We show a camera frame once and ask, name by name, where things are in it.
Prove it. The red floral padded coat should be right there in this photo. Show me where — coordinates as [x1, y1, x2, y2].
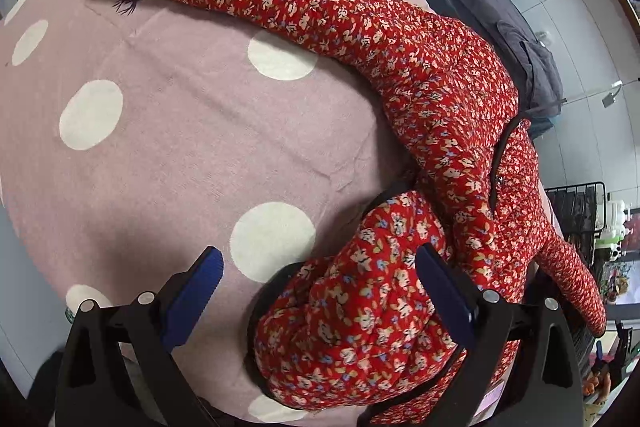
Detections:
[92, 0, 609, 426]

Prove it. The pink polka dot bedsheet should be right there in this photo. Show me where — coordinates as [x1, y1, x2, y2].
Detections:
[1, 0, 410, 426]

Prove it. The black wire rack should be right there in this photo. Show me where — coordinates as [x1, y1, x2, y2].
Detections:
[544, 181, 606, 369]

